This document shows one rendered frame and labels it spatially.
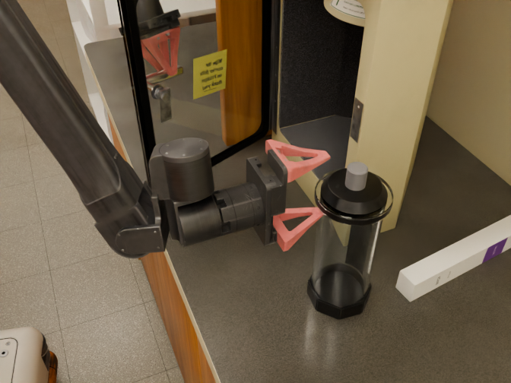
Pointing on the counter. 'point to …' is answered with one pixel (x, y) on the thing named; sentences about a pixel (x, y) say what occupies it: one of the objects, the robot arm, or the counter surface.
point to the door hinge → (274, 64)
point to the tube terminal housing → (391, 90)
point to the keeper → (357, 119)
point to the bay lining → (316, 63)
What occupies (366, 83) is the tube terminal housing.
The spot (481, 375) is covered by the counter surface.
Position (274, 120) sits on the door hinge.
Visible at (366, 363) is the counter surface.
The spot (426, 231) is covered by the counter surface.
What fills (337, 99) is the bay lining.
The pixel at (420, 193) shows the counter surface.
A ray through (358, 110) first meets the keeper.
